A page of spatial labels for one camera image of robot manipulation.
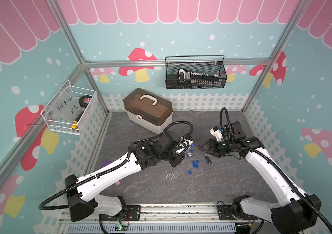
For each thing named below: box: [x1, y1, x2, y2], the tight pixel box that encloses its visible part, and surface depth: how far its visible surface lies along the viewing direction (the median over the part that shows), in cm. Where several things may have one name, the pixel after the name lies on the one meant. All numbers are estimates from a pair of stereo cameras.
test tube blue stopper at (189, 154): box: [184, 149, 195, 157], surface depth 97 cm
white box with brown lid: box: [123, 87, 174, 135], surface depth 100 cm
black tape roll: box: [79, 95, 93, 109], surface depth 81 cm
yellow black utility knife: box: [71, 110, 85, 129], surface depth 65 cm
